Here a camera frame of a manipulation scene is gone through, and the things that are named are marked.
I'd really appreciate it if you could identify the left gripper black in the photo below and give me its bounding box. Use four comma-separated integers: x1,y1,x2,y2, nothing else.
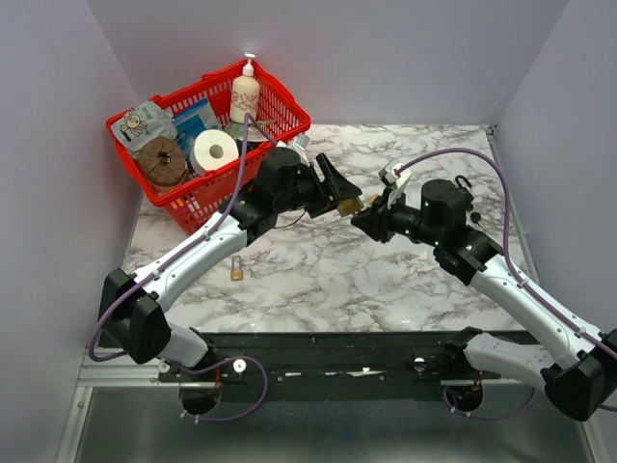
275,153,362,220

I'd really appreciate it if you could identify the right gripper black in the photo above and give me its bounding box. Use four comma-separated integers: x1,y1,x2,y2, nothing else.
350,186,443,247

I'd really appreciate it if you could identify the large brass padlock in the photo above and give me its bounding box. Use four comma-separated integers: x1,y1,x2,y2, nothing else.
336,197,363,217

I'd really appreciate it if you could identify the small brass padlock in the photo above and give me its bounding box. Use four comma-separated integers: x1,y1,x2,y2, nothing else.
230,255,244,282

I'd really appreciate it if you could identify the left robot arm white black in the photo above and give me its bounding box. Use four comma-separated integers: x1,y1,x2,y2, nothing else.
95,147,362,381

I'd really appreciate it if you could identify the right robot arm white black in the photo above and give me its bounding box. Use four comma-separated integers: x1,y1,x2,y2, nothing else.
351,179,616,422

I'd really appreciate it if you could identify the black padlock with keys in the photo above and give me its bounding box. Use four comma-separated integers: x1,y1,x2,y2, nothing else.
454,175,482,227

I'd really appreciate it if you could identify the green patterned packet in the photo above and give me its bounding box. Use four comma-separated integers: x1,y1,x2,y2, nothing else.
223,121,277,150

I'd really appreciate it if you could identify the white toilet paper roll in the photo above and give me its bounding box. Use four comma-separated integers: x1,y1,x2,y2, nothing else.
189,129,239,177

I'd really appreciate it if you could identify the cream lotion pump bottle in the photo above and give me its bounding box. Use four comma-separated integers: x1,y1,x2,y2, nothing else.
229,53,260,123

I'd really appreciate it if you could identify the red plastic basket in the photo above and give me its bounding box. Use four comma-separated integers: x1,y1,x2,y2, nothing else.
105,59,312,236

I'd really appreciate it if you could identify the blue plastic package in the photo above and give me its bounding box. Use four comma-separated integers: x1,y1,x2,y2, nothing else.
173,98,221,140

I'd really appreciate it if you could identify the brown tape roll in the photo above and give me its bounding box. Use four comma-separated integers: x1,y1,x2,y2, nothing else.
137,136,188,190

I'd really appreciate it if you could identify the grey cartoon pouch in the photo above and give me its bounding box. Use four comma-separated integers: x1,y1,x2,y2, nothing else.
111,101,177,152

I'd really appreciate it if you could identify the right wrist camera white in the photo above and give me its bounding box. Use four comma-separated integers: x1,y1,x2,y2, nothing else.
378,159,411,208

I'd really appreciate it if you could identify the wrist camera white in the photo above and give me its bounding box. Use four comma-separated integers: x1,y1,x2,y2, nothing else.
378,159,411,208
276,133,310,166

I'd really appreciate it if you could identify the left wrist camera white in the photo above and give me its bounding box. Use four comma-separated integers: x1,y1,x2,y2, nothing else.
276,133,310,166

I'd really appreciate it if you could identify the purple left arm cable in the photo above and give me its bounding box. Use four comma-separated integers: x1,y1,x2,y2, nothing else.
86,113,290,423

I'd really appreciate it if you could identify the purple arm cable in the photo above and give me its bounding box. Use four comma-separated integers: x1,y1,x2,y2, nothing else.
394,148,617,421
86,113,290,423

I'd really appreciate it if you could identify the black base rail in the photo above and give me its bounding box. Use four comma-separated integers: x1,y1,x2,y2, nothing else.
155,332,480,402

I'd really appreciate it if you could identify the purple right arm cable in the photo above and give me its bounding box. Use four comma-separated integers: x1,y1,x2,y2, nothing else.
394,148,617,421

